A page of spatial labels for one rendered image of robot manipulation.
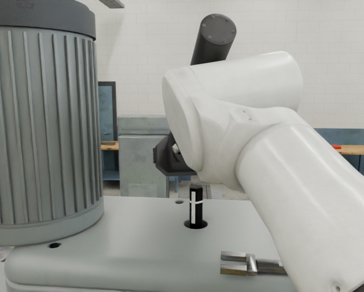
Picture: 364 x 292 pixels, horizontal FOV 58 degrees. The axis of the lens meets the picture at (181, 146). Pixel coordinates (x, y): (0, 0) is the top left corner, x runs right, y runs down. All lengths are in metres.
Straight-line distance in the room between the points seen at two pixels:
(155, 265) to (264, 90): 0.24
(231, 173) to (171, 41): 6.86
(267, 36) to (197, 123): 6.89
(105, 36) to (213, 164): 7.18
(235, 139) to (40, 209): 0.32
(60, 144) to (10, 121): 0.06
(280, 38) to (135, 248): 6.82
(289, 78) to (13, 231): 0.38
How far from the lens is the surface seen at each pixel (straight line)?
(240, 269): 0.40
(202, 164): 0.25
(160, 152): 0.47
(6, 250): 3.00
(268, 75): 0.30
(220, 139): 0.23
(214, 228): 0.51
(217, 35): 0.32
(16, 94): 0.45
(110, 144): 6.76
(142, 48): 7.16
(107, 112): 7.30
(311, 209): 0.18
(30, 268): 0.47
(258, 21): 7.13
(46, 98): 0.45
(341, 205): 0.18
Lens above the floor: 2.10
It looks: 11 degrees down
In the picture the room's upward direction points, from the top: straight up
